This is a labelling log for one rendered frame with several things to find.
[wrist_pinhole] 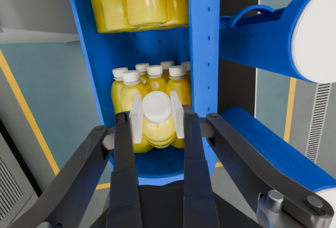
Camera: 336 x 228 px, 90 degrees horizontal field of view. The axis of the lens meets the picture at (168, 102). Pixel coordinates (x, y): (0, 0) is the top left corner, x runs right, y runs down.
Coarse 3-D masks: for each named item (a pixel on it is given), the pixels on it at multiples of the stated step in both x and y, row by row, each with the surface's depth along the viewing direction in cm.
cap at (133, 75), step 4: (124, 72) 37; (128, 72) 36; (132, 72) 36; (136, 72) 37; (124, 76) 36; (128, 76) 36; (132, 76) 36; (136, 76) 37; (124, 80) 37; (128, 80) 36; (132, 80) 36
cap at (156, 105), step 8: (144, 96) 22; (152, 96) 22; (160, 96) 22; (168, 96) 22; (144, 104) 21; (152, 104) 22; (160, 104) 22; (168, 104) 22; (144, 112) 21; (152, 112) 21; (160, 112) 21; (168, 112) 21; (152, 120) 22; (160, 120) 22
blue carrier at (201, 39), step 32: (192, 0) 24; (96, 32) 40; (128, 32) 47; (160, 32) 49; (192, 32) 25; (96, 64) 39; (128, 64) 49; (192, 64) 27; (96, 96) 37; (192, 96) 29; (160, 160) 45
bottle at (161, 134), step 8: (144, 120) 24; (168, 120) 24; (144, 128) 25; (152, 128) 24; (160, 128) 24; (168, 128) 24; (144, 136) 31; (152, 136) 26; (160, 136) 25; (168, 136) 26; (152, 144) 34; (160, 144) 32; (168, 144) 36
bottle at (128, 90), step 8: (136, 80) 37; (128, 88) 37; (136, 88) 37; (144, 88) 38; (120, 96) 38; (128, 96) 36; (120, 104) 39; (128, 104) 37; (136, 144) 40; (144, 144) 41; (136, 152) 41; (144, 152) 41
